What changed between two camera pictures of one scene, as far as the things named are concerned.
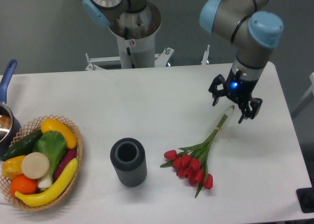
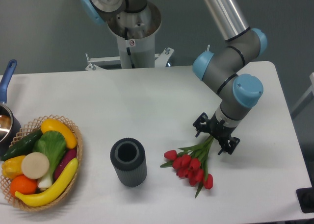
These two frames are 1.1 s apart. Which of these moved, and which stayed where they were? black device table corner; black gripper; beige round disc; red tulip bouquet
Moved: black gripper
Stayed: black device table corner; beige round disc; red tulip bouquet
